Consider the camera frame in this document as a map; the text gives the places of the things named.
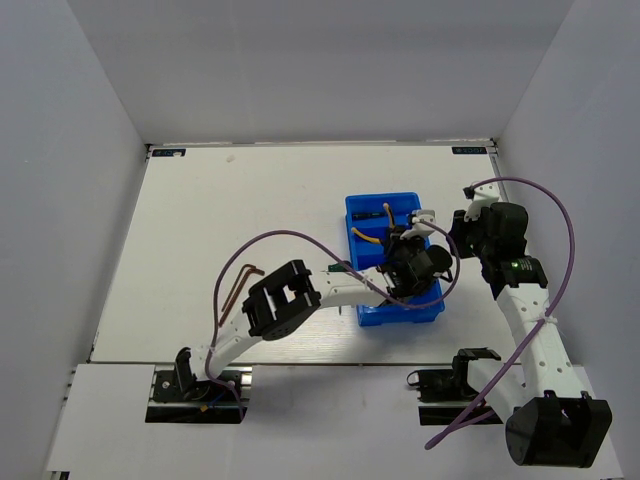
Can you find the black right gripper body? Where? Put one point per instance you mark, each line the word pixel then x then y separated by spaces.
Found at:
pixel 470 236

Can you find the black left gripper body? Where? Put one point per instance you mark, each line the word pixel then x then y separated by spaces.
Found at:
pixel 401 250

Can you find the yellow black pliers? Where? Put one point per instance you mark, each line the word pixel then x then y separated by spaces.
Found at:
pixel 376 234

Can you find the slim black green screwdriver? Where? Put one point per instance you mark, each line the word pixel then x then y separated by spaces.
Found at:
pixel 361 216

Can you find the brown hex key small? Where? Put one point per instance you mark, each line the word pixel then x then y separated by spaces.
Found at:
pixel 245 271

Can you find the brown hex key large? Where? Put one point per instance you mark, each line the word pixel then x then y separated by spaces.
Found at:
pixel 225 316

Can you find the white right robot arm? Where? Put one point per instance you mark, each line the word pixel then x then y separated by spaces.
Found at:
pixel 550 417

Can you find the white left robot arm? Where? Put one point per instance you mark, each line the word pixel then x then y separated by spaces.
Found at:
pixel 279 303

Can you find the blue plastic divided bin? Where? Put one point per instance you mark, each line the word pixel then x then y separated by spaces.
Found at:
pixel 364 255

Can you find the stubby green flat screwdriver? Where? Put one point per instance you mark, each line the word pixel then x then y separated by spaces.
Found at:
pixel 338 268

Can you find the right blue corner label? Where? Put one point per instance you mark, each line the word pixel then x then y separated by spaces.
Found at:
pixel 469 150

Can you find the blue corner label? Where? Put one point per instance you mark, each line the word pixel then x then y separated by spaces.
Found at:
pixel 168 152
pixel 469 150

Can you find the left blue corner label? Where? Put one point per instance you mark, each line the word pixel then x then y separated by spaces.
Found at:
pixel 168 152

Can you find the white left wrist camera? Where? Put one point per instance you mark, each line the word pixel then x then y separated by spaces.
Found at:
pixel 420 224

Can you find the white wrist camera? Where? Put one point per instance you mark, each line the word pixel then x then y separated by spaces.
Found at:
pixel 420 224
pixel 480 197

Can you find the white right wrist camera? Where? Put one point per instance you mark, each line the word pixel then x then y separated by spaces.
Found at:
pixel 480 197

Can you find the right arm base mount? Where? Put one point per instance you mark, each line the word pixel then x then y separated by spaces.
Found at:
pixel 443 393

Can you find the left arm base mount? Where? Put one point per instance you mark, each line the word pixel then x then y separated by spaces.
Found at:
pixel 177 396

